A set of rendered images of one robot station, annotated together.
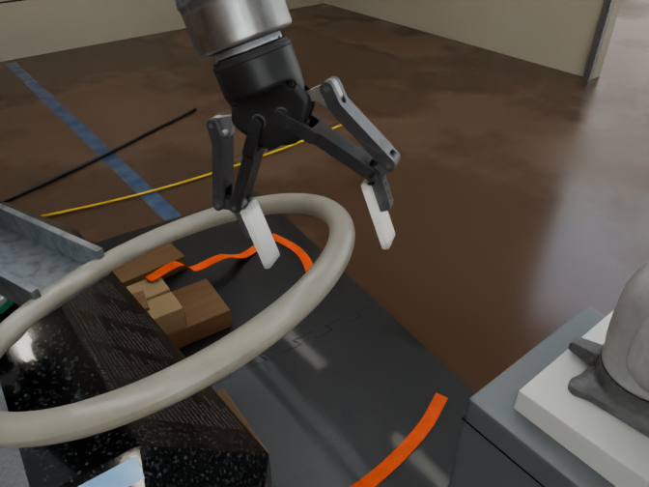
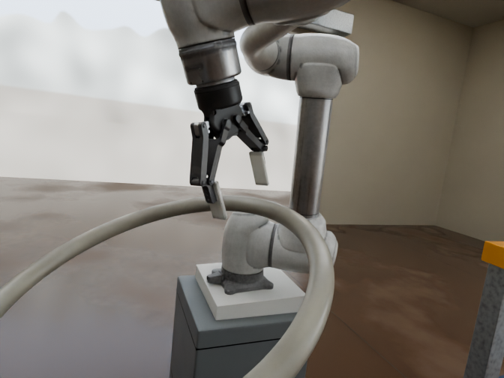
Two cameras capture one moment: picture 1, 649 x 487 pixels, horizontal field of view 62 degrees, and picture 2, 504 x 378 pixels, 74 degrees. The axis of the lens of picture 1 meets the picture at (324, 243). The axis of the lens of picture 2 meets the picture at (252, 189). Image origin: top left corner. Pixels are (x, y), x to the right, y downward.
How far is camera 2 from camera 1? 67 cm
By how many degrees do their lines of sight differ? 72
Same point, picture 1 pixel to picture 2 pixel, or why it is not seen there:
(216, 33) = (235, 65)
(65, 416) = (326, 282)
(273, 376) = not seen: outside the picture
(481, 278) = (16, 357)
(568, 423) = (244, 302)
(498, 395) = (205, 321)
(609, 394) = (242, 283)
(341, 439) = not seen: outside the picture
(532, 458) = (241, 331)
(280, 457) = not seen: outside the picture
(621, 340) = (241, 252)
